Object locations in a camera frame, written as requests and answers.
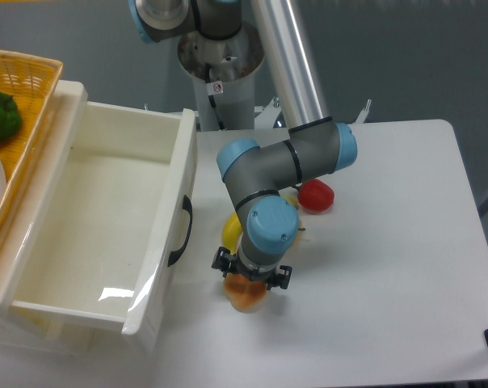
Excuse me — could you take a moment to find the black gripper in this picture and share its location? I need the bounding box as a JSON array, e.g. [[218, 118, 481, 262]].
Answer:
[[211, 247, 292, 290]]

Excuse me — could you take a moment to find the round orange bread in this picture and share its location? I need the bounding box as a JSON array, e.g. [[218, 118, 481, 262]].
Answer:
[[223, 274, 267, 312]]

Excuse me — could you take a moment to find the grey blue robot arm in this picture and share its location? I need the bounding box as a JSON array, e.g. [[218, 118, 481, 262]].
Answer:
[[128, 1, 357, 289]]

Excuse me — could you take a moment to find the yellow banana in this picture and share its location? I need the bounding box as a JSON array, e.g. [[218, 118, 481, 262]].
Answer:
[[221, 196, 299, 255]]

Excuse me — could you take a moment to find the yellow bell pepper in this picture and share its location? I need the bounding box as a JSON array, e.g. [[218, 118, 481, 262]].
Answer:
[[292, 220, 305, 247]]

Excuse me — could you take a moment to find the red bell pepper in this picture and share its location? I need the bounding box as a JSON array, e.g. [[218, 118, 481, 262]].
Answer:
[[294, 179, 334, 213]]

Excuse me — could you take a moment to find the white open drawer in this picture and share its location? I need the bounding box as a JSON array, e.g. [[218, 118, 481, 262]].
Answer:
[[14, 102, 196, 352]]

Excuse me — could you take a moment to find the white drawer cabinet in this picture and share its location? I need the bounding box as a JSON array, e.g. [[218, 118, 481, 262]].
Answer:
[[0, 81, 92, 354]]

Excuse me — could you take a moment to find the yellow woven basket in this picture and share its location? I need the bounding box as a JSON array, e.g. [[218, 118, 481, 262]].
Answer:
[[0, 49, 63, 232]]

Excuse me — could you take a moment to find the black drawer handle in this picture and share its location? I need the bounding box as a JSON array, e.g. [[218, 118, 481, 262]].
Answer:
[[167, 195, 193, 267]]

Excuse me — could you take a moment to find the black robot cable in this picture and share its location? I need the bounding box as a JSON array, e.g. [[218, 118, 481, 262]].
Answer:
[[204, 63, 227, 131]]

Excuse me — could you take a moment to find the white metal bracket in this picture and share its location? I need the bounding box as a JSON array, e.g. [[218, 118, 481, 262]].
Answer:
[[353, 99, 372, 124]]

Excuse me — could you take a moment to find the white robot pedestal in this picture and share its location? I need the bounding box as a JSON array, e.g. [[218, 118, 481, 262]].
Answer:
[[178, 22, 264, 131]]

